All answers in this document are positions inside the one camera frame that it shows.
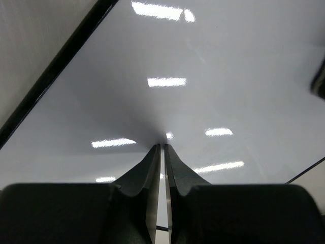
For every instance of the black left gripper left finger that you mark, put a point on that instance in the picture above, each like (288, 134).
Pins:
(123, 211)

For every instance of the white whiteboard black frame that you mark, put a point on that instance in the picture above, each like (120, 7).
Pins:
(226, 83)

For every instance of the red whiteboard eraser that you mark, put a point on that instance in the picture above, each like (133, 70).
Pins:
(317, 84)

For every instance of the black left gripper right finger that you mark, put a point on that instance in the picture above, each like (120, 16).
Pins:
(201, 212)

